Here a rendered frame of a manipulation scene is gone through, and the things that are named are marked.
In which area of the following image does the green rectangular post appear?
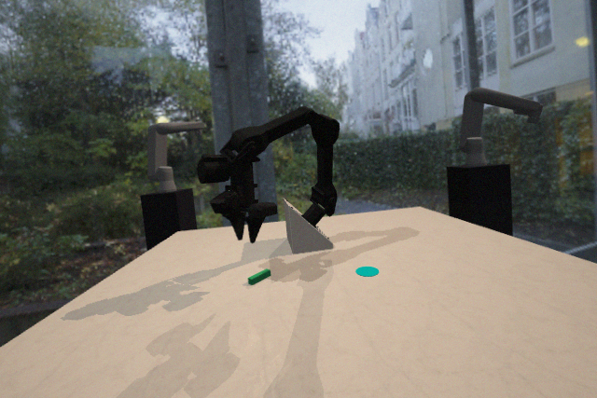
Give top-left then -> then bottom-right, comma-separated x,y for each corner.
247,268 -> 271,285

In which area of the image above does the cyan circle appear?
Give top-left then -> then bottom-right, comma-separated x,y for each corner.
355,267 -> 379,277

